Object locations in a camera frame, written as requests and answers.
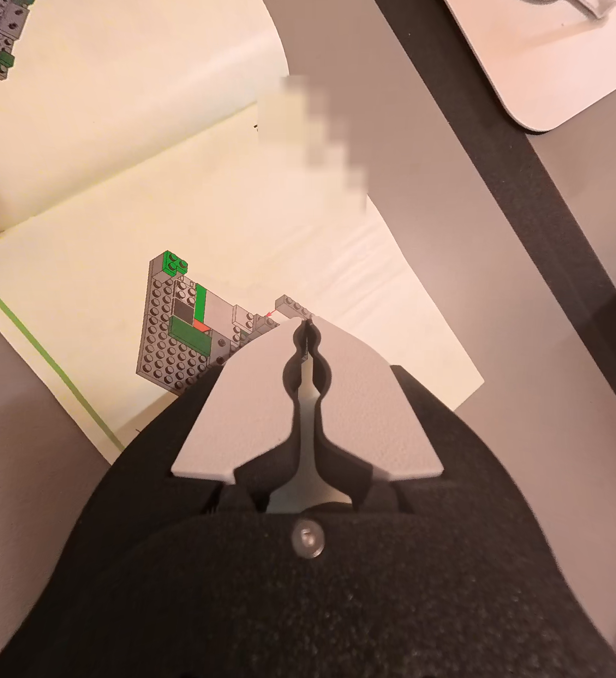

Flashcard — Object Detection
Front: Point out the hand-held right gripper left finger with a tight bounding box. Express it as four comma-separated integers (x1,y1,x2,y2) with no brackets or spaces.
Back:
170,318,305,513

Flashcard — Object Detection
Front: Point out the white lamp base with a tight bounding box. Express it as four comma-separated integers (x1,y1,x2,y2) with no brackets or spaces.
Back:
444,0,616,132

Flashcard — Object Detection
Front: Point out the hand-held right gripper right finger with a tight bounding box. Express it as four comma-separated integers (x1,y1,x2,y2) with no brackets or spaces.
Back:
309,317,445,513

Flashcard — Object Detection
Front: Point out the instruction booklet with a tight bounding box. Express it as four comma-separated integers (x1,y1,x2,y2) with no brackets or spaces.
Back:
0,0,486,467

